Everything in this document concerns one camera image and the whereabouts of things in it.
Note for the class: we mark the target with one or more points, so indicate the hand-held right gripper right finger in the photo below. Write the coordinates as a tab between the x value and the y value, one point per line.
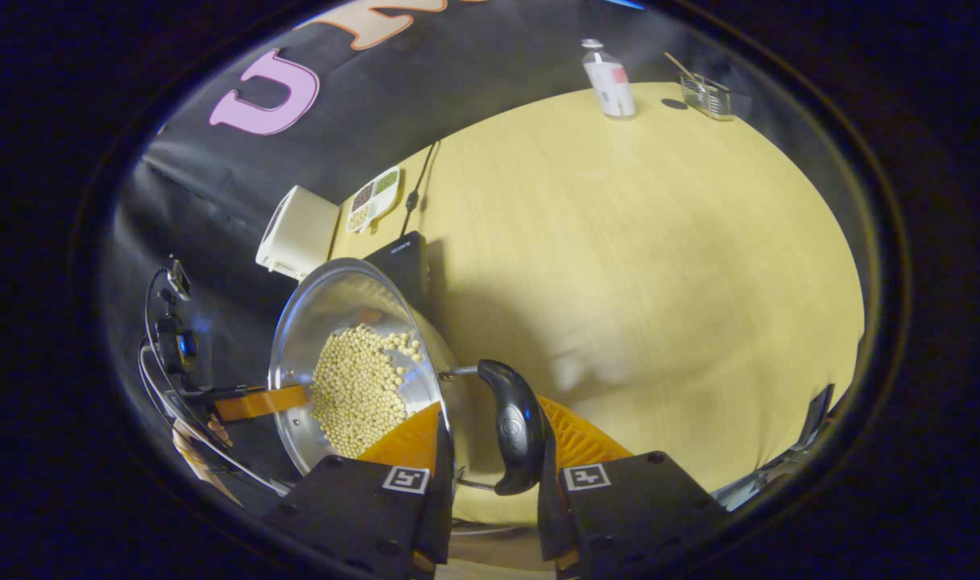
634	499

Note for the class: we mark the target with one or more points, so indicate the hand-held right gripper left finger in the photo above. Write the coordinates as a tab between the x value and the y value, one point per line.
445	515

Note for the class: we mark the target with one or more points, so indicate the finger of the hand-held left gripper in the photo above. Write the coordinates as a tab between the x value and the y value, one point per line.
260	403

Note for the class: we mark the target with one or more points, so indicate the black induction cooktop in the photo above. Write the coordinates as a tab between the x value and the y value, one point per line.
405	262

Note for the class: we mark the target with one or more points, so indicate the pile of yellow soybeans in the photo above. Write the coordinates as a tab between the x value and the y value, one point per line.
357	395

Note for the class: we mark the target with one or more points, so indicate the white toaster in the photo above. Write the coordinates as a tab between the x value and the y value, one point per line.
300	234

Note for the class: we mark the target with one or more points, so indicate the white divided dish with beans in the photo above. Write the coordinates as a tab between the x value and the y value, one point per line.
373	201

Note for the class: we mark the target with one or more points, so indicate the clear bottle with pink label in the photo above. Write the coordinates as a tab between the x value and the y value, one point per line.
612	89

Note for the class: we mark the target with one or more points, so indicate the wooden stick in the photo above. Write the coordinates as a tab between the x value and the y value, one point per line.
679	64

